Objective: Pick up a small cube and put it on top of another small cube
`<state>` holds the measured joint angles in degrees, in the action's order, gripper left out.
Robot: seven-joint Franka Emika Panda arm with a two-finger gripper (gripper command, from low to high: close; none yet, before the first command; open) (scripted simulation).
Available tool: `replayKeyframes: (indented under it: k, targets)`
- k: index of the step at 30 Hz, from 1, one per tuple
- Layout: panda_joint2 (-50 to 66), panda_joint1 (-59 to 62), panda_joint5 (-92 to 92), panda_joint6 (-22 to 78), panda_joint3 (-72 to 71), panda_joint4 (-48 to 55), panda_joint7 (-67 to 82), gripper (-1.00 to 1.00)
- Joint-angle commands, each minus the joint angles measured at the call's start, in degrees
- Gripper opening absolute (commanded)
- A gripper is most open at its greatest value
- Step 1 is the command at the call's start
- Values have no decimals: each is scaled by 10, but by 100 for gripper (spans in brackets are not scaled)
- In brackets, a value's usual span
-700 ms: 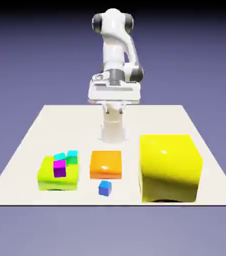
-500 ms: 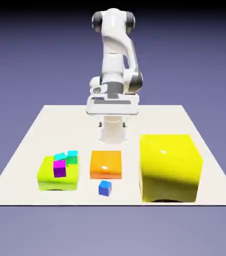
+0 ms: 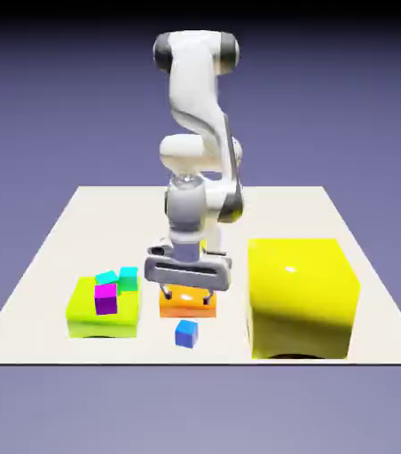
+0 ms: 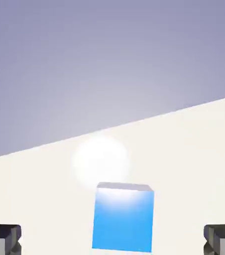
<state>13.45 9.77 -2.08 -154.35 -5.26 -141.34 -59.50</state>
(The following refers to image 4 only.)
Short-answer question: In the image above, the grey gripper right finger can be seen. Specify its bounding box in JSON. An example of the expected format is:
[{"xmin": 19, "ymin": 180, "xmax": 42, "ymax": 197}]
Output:
[{"xmin": 203, "ymin": 224, "xmax": 225, "ymax": 255}]

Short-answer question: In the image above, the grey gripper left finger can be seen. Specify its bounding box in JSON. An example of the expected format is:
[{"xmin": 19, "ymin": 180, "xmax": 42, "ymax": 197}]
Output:
[{"xmin": 0, "ymin": 224, "xmax": 22, "ymax": 255}]

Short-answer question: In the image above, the small blue cube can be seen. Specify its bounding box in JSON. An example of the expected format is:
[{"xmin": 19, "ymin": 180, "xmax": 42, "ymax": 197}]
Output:
[{"xmin": 92, "ymin": 181, "xmax": 155, "ymax": 253}]

